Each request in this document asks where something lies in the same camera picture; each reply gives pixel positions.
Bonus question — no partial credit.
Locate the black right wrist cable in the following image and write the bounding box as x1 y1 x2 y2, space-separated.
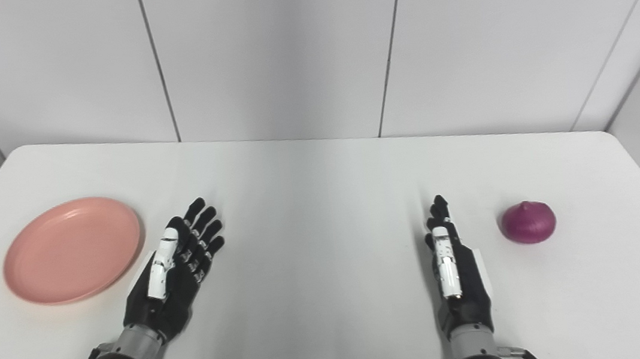
499 342 549 359

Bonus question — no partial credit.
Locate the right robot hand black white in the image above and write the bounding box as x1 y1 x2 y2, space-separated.
420 190 498 341

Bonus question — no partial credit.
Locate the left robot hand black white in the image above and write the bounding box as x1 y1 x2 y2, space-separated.
110 195 236 348

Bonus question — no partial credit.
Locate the purple red onion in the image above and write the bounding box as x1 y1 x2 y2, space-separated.
498 197 559 248

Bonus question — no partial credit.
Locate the pink round plate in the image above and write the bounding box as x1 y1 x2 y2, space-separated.
0 192 151 311

